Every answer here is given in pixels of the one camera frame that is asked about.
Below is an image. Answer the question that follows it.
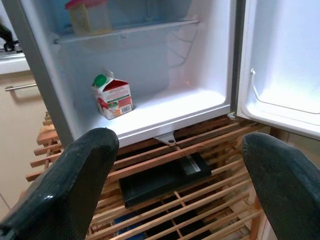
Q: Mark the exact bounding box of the flat black box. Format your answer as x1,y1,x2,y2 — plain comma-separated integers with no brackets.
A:
117,151,213,210

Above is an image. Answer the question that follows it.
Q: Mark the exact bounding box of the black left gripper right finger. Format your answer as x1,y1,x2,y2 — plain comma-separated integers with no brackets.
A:
241,132,320,240

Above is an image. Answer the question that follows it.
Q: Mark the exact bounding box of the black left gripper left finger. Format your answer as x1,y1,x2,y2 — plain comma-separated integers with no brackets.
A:
0,127,120,240

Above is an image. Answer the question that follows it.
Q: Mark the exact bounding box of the green-capped juice carton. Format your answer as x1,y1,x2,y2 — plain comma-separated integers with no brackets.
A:
91,69,134,120

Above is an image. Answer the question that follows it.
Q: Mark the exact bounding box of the white mini fridge door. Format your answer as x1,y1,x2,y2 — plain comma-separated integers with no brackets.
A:
236,0,320,141

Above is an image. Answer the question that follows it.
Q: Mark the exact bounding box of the wooden slatted rack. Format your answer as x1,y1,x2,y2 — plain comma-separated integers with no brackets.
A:
24,111,276,240

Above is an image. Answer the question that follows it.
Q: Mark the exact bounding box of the white wire door rail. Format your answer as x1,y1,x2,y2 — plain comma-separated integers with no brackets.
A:
250,68,320,115

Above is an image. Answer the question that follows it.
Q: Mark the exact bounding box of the red-lidded clear container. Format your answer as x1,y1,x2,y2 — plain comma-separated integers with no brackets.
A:
64,0,114,36

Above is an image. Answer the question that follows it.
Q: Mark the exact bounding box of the blue packet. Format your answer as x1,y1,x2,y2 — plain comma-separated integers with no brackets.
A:
112,216,146,240

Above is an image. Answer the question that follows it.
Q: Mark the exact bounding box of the beige kitchen cabinet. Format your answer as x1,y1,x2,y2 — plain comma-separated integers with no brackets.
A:
0,71,52,211

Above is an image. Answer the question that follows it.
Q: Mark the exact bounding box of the clear fridge shelf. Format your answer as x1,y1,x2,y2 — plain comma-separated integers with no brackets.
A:
53,18,201,46

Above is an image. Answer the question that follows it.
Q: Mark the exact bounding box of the grey mini fridge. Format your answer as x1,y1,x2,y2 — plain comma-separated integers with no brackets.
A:
7,0,248,149

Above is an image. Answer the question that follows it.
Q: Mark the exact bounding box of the steel cabinet handle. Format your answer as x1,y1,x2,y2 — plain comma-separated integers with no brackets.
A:
4,83,38,93

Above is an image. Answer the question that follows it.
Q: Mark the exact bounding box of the steel gas hob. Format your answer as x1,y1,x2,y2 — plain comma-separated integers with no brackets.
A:
0,17,25,60

